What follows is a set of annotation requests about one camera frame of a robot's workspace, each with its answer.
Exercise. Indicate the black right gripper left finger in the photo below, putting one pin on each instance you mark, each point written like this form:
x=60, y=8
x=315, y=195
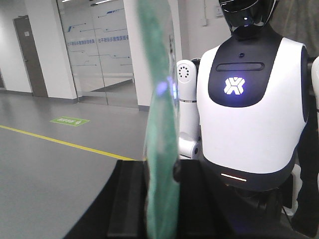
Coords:
x=118, y=210

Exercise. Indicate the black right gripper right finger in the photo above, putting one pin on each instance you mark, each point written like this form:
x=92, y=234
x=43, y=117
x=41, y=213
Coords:
x=205, y=212

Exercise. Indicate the teal goji berry pouch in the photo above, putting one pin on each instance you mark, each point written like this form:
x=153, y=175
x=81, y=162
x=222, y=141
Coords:
x=161, y=139

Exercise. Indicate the white humanoid robot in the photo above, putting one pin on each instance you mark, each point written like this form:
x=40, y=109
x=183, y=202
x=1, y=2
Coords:
x=249, y=113

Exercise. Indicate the grey door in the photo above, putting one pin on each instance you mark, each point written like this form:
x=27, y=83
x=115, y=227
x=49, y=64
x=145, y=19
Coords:
x=30, y=56

